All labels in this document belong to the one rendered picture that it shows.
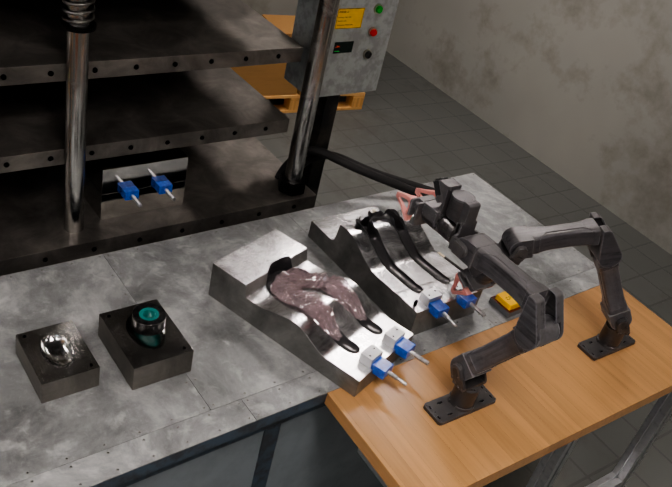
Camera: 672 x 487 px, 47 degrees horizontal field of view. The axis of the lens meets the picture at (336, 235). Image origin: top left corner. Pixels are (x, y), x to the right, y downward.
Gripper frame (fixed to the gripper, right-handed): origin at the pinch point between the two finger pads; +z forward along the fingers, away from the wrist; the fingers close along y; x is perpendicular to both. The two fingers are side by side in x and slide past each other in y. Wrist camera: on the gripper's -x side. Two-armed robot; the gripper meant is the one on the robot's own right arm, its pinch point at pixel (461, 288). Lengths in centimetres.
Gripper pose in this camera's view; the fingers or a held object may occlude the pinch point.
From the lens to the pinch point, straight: 222.3
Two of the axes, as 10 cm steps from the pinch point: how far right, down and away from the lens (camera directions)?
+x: 4.0, 8.8, -2.4
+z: -4.7, 4.3, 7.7
